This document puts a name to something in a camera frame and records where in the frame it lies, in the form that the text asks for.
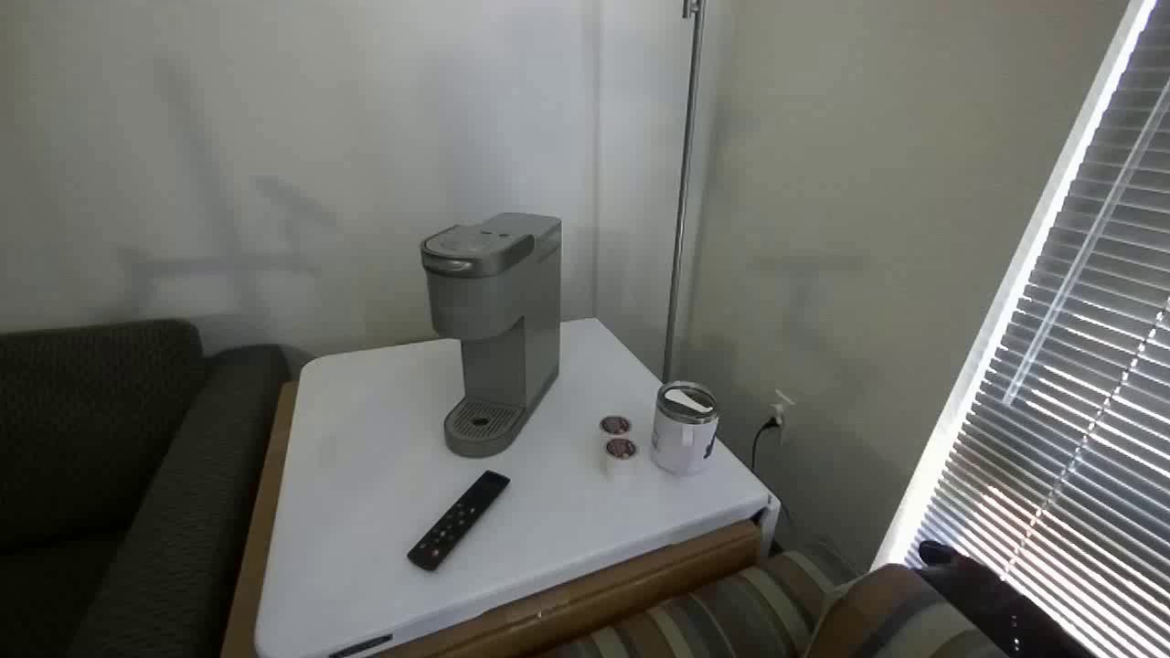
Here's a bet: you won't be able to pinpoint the brown table base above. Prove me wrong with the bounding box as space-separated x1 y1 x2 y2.
216 377 765 658

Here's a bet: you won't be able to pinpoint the black power cable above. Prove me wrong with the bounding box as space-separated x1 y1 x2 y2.
745 413 784 475

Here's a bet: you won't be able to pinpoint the striped fabric sofa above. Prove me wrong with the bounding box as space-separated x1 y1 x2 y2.
533 548 1017 658

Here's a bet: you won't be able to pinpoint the grey single-serve coffee machine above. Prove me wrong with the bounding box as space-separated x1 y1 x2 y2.
417 213 567 460

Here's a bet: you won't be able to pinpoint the dark grey sofa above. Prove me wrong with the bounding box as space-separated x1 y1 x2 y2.
0 319 309 658

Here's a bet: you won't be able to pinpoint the black remote control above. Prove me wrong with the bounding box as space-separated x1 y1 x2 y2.
406 466 511 575

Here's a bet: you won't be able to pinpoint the white window blinds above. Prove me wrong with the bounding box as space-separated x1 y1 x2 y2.
909 0 1170 658

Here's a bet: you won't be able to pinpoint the white printed mug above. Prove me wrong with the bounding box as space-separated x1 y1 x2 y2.
653 377 723 480

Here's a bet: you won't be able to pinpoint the white wall outlet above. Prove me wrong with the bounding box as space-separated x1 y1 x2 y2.
765 387 800 433

